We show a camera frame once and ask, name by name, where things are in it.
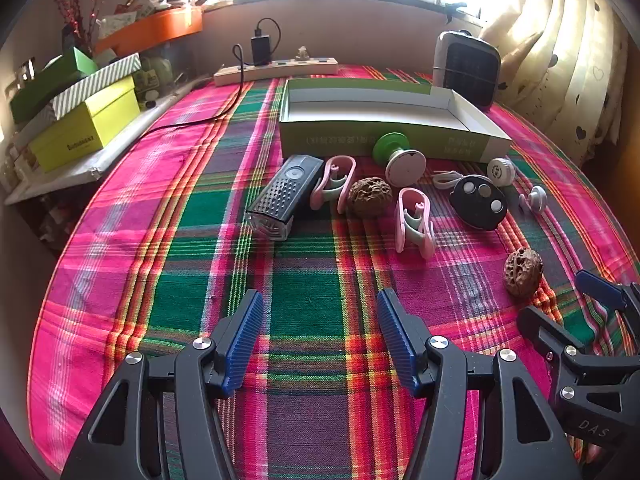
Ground brown walnut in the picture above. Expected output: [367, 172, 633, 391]
[347, 176, 393, 219]
[503, 247, 544, 300]

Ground white capped clear jar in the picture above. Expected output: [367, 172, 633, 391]
[487, 157, 517, 187]

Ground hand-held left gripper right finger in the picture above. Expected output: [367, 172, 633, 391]
[376, 287, 583, 480]

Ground white power strip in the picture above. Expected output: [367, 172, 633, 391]
[213, 56, 339, 87]

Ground white shelf board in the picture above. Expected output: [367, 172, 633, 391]
[4, 77, 211, 206]

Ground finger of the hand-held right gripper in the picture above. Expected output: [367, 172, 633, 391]
[516, 305, 640, 411]
[574, 269, 640, 346]

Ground orange box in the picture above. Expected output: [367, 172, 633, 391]
[92, 6, 205, 56]

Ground glass tank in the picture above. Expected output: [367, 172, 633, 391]
[137, 40, 198, 93]

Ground pink nose clip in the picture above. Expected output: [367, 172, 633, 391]
[309, 156, 358, 214]
[394, 187, 437, 260]

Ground black charger adapter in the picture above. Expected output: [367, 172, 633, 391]
[250, 35, 272, 67]

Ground black bike light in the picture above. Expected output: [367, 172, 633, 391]
[245, 154, 325, 242]

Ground green white striped box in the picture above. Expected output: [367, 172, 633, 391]
[50, 52, 142, 121]

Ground black oval disc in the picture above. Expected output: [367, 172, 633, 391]
[448, 174, 509, 232]

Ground yellow green box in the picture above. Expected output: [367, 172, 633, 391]
[27, 89, 141, 173]

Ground cream dotted curtain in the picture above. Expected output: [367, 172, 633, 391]
[480, 0, 631, 166]

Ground white usb cable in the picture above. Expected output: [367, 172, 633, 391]
[431, 169, 463, 192]

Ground pink green plaid tablecloth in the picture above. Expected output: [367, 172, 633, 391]
[27, 64, 640, 480]

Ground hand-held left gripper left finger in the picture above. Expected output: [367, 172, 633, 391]
[60, 289, 265, 480]

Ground black charger cable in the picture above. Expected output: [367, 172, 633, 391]
[145, 17, 282, 133]

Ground dark green box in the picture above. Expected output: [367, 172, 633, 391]
[9, 47, 98, 123]

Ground red branch decoration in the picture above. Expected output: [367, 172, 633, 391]
[50, 0, 108, 56]

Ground white black space heater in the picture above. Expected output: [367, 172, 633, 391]
[432, 30, 502, 111]

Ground green white cardboard box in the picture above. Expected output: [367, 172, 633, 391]
[278, 78, 513, 163]

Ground green white spool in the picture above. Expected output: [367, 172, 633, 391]
[371, 131, 427, 187]

